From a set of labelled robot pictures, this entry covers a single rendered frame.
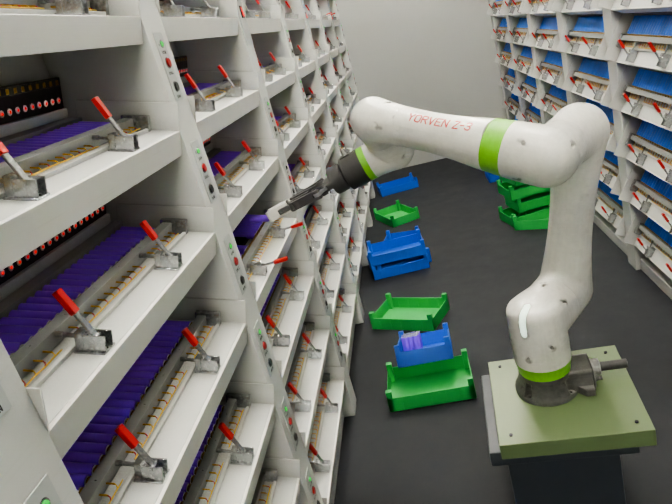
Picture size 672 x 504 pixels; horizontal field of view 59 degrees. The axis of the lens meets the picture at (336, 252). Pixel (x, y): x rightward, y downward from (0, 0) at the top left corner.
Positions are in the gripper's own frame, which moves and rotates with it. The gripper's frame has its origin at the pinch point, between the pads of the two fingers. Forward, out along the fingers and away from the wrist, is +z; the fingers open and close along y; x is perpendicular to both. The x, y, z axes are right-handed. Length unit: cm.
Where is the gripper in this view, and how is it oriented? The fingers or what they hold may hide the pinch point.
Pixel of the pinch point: (279, 210)
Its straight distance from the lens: 163.8
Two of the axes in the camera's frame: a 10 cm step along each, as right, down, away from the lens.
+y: -0.9, 3.6, -9.3
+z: -8.6, 4.4, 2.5
